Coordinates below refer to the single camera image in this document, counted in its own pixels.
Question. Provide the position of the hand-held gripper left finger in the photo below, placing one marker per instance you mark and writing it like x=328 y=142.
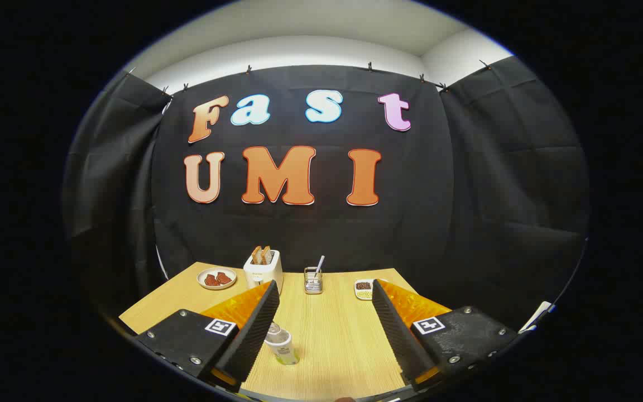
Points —
x=257 y=329

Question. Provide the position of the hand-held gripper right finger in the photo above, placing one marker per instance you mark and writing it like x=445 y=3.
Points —
x=397 y=329

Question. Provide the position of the clear plastic juice bottle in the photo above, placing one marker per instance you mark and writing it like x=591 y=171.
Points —
x=282 y=347

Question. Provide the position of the white divided bean dish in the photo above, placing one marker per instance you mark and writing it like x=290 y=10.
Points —
x=363 y=289

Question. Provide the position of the white toaster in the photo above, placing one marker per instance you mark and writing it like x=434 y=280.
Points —
x=263 y=274

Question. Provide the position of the red meat piece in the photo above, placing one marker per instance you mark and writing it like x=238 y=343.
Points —
x=211 y=280
x=224 y=277

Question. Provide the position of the wooden table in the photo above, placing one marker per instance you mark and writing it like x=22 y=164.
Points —
x=335 y=335

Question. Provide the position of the round white plate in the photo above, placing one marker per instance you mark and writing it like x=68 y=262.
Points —
x=203 y=282

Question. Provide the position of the toasted bread slice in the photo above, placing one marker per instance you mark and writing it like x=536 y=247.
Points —
x=257 y=255
x=267 y=255

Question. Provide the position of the white straw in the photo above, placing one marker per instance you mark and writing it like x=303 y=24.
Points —
x=320 y=263

